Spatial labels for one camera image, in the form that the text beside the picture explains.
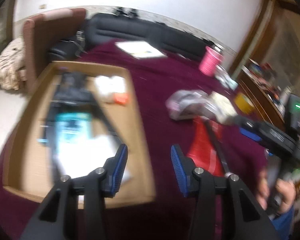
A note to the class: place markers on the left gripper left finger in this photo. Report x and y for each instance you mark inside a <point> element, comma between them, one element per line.
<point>56,216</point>

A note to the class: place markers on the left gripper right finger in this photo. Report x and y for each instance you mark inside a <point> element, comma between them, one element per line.
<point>242,215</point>

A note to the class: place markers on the yellow tape roll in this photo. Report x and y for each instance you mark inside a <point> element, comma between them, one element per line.
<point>244,103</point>

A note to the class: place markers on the teal cartoon tissue pack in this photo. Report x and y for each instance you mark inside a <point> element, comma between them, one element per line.
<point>73,131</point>

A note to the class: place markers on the black foil packet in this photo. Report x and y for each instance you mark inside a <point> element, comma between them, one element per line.
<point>72,87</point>

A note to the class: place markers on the cardboard box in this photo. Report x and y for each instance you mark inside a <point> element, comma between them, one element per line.
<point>30,168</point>

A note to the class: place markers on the brown armchair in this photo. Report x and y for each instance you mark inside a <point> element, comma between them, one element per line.
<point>41,32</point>

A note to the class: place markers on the wooden cabinet with clutter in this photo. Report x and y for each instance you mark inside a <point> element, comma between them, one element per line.
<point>267,65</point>

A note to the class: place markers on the blue sleeve forearm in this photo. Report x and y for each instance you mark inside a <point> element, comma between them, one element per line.
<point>283,223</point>

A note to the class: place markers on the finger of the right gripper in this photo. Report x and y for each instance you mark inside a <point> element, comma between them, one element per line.
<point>256,138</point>

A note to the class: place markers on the notebook with pen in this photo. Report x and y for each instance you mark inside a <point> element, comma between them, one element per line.
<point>139,49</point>

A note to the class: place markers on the person right hand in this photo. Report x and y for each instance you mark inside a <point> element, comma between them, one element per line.
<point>285,188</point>

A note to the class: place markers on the red plastic packet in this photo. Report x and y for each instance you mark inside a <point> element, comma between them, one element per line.
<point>202,152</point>

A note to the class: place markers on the black marker yellow caps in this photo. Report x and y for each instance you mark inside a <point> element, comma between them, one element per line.
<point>99,113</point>

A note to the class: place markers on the black binder clips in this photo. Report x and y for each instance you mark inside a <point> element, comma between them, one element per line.
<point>126,12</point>

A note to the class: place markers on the white medicine box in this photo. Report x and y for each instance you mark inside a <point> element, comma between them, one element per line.
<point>225,112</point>

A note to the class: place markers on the black leather sofa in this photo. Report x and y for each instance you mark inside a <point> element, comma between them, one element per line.
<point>102,28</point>

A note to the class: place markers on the white cloth pile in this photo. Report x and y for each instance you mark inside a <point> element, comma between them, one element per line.
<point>224,78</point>

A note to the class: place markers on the clear patterned pencil pouch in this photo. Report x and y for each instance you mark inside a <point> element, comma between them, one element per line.
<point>187,104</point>

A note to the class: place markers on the pink knitted thermos bottle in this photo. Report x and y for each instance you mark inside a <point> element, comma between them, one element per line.
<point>213,56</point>

